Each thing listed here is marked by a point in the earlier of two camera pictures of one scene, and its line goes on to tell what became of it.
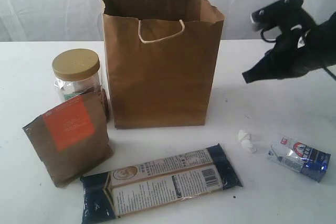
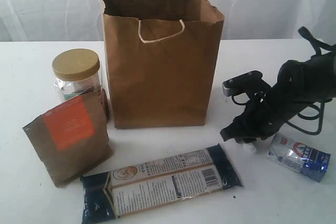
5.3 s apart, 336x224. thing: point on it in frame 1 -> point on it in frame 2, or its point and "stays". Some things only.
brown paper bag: (163, 45) stays
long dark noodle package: (156, 182) stays
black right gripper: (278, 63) -> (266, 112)
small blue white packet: (300, 157) stays
